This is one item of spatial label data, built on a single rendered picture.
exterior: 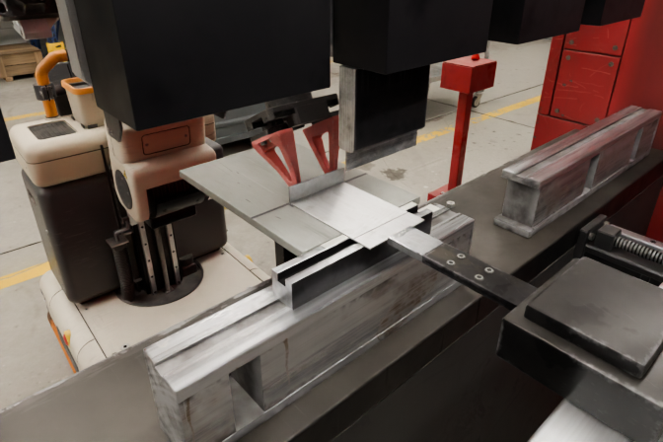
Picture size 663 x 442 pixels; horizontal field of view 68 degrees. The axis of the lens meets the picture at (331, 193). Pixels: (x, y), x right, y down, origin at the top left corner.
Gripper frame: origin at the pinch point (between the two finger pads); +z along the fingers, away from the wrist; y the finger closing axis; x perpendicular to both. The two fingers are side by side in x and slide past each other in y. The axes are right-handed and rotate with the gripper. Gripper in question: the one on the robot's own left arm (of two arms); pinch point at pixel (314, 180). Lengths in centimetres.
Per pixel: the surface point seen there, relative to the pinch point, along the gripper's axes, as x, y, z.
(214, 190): 7.2, -9.5, -2.3
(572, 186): -7.1, 43.1, 14.5
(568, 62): 9, 84, -6
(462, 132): 103, 160, 7
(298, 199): -0.7, -3.4, 1.6
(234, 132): 250, 119, -35
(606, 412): -32.1, -5.4, 19.0
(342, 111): -15.7, -5.5, -5.5
